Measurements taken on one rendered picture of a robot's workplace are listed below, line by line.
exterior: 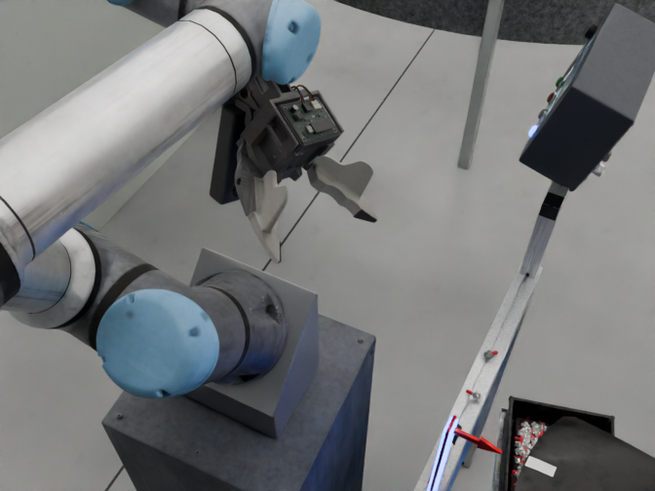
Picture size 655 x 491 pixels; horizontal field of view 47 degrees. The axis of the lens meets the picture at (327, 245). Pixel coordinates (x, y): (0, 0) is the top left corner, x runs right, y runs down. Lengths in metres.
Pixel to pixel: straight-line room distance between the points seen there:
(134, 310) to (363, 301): 1.66
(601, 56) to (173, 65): 0.85
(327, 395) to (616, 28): 0.76
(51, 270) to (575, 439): 0.62
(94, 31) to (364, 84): 1.24
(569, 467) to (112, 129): 0.63
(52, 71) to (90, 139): 1.77
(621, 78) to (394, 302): 1.34
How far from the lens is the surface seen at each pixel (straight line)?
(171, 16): 0.70
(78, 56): 2.36
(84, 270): 0.83
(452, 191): 2.76
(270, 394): 1.00
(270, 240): 0.71
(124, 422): 1.12
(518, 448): 1.27
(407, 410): 2.23
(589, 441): 0.96
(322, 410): 1.09
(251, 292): 0.94
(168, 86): 0.58
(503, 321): 1.38
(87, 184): 0.53
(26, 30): 2.20
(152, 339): 0.80
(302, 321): 0.97
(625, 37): 1.36
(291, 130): 0.72
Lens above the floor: 1.98
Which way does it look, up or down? 51 degrees down
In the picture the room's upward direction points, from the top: straight up
